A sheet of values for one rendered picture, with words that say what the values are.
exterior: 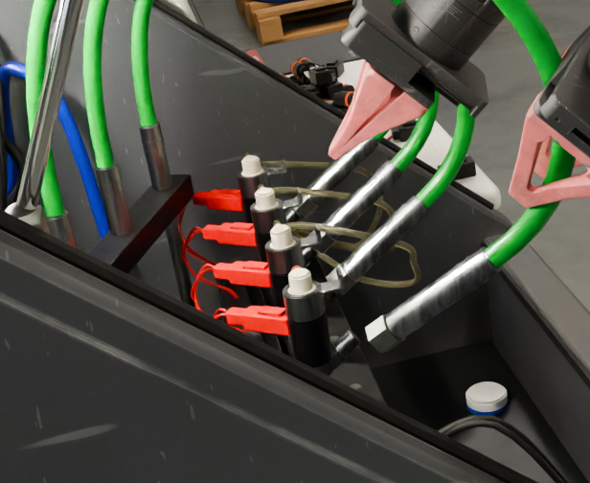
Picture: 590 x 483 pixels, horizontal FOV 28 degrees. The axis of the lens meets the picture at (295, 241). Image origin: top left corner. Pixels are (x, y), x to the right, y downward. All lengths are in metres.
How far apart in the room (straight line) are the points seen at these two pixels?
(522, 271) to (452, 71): 0.41
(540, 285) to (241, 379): 0.68
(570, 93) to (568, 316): 0.47
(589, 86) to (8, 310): 0.33
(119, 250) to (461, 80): 0.33
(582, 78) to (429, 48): 0.15
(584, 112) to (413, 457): 0.21
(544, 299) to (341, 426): 0.63
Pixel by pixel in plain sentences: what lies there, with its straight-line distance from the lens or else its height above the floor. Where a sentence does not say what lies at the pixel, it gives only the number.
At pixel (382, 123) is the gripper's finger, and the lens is 0.78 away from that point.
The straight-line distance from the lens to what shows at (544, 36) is 0.67.
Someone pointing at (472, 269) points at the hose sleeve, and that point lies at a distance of 0.72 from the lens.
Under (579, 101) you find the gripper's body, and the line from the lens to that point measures 0.62.
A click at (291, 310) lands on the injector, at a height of 1.09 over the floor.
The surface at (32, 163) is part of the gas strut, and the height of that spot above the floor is 1.34.
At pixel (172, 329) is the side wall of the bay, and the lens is 0.46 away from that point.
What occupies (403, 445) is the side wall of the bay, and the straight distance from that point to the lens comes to 0.50.
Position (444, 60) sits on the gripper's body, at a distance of 0.76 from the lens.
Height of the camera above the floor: 1.48
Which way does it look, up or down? 25 degrees down
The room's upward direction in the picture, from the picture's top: 10 degrees counter-clockwise
